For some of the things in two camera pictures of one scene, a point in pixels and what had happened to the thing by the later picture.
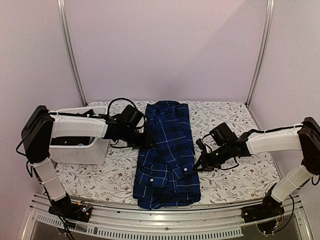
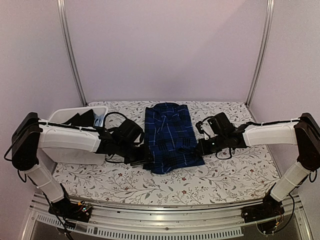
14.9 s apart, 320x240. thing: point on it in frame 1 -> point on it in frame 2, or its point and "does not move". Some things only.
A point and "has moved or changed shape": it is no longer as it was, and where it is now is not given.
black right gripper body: (214, 161) -> (218, 145)
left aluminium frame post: (60, 4) does not move
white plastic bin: (95, 153) does not move
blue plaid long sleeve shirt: (166, 174) has moved or changed shape
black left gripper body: (139, 143) -> (135, 158)
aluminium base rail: (216, 221) does not move
